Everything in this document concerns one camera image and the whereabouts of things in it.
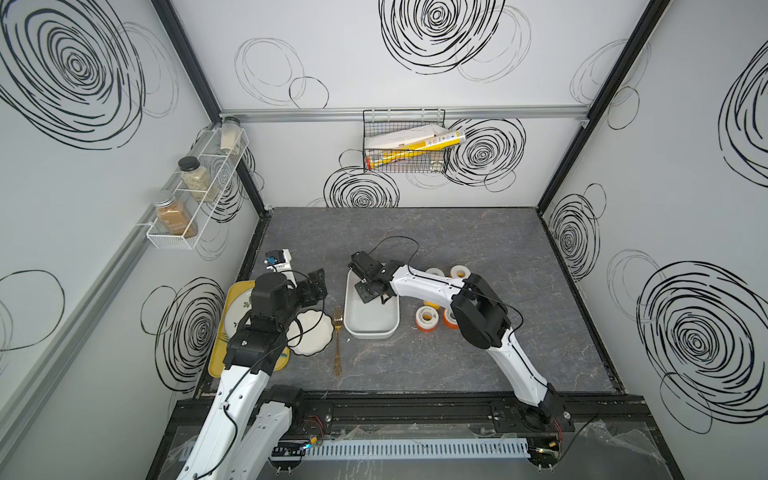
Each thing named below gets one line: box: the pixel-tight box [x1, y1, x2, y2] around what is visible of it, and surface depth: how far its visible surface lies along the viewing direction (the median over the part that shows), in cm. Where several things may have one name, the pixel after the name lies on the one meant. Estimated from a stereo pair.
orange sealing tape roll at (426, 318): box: [415, 306, 439, 333], surface depth 88 cm
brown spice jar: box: [154, 197, 198, 239], surface depth 65 cm
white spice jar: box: [220, 116, 241, 155], surface depth 88 cm
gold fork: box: [333, 306, 344, 377], surface depth 86 cm
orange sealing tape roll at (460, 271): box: [450, 265, 471, 279], surface depth 99 cm
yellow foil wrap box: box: [366, 130, 463, 171], surface depth 86 cm
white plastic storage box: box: [344, 271, 401, 339], surface depth 89 cm
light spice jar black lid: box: [178, 156, 218, 203], surface depth 72 cm
